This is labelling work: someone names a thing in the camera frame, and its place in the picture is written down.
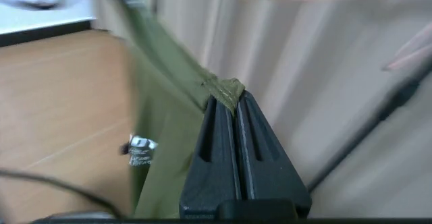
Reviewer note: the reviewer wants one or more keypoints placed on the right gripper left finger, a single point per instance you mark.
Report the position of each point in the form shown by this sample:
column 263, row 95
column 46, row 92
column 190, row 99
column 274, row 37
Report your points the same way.
column 209, row 170

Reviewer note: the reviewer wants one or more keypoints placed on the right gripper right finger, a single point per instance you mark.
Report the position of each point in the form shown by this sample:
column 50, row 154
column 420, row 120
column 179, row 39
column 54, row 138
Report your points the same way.
column 270, row 170

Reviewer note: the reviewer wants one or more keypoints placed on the green shirt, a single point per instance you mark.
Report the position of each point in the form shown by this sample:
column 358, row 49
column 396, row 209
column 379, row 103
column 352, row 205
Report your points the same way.
column 168, row 133

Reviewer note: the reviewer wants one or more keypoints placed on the black clothes rack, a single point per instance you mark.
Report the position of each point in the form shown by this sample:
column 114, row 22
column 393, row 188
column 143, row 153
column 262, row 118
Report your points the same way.
column 398, row 102

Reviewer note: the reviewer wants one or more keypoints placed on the beige curtain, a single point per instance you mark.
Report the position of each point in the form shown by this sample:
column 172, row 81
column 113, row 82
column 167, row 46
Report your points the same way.
column 303, row 48

